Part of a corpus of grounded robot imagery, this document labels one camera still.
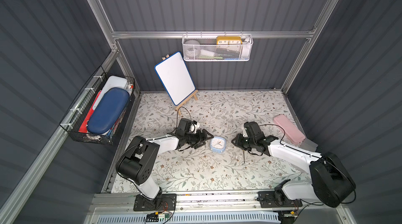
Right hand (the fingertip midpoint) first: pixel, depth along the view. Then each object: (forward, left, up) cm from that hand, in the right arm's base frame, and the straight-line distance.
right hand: (235, 140), depth 88 cm
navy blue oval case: (+1, +61, +26) cm, 66 cm away
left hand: (-1, +14, 0) cm, 14 cm away
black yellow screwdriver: (-7, -5, -7) cm, 11 cm away
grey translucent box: (0, -44, -6) cm, 45 cm away
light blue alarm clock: (-2, +10, -3) cm, 10 cm away
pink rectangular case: (+8, -37, -5) cm, 38 cm away
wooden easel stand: (+24, +35, +2) cm, 43 cm away
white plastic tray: (+17, +64, +29) cm, 72 cm away
